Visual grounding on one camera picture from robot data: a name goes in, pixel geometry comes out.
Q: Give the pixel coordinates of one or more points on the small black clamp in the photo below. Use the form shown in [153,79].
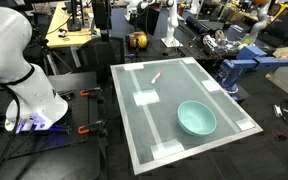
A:
[66,95]

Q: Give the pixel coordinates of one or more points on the black tripod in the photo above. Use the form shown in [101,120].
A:
[49,56]

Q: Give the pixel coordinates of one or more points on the black stand on desk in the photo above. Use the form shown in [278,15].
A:
[74,20]

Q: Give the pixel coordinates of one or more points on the black office chair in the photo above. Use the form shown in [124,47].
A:
[100,56]

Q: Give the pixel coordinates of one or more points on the green bowl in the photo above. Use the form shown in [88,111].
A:
[197,118]

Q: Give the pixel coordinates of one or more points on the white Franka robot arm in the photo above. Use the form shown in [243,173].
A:
[34,93]

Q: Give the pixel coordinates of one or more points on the metal mechanical device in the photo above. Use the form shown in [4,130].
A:
[214,40]

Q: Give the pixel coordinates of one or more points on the white robot arm grey joints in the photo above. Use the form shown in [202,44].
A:
[259,23]

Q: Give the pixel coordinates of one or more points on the orange marker with white cap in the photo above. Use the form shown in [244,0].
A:
[156,77]

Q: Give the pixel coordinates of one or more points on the wooden desk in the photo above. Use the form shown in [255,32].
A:
[64,33]

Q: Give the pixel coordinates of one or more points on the tan cardboard piece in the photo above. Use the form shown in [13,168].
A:
[285,52]

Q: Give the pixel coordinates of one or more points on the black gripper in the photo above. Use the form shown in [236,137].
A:
[101,15]

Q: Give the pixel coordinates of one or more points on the black cylinder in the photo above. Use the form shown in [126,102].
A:
[197,24]

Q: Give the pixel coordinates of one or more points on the black perforated breadboard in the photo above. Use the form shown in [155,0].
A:
[50,146]

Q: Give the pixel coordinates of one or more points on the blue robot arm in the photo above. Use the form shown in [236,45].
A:
[250,63]

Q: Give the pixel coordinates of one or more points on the white power adapter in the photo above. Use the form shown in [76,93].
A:
[277,110]

